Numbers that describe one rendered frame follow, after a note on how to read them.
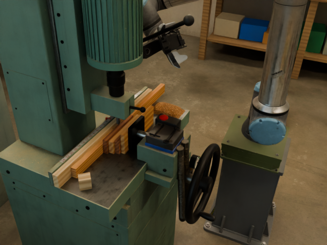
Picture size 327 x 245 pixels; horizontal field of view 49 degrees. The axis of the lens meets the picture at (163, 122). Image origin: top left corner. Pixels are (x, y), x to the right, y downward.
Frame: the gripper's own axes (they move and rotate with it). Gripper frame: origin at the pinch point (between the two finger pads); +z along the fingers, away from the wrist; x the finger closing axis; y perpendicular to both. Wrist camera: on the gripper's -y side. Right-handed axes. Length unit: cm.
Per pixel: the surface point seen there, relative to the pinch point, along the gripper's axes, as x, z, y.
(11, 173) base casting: 24, -15, -71
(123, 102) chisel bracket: 10.3, 2.4, -21.1
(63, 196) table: 26, 16, -49
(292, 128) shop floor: 128, -138, 96
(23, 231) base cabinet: 55, -26, -84
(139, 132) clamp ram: 22.5, 2.1, -20.1
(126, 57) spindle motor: -4.1, 9.3, -14.8
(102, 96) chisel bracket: 6.8, -2.5, -26.6
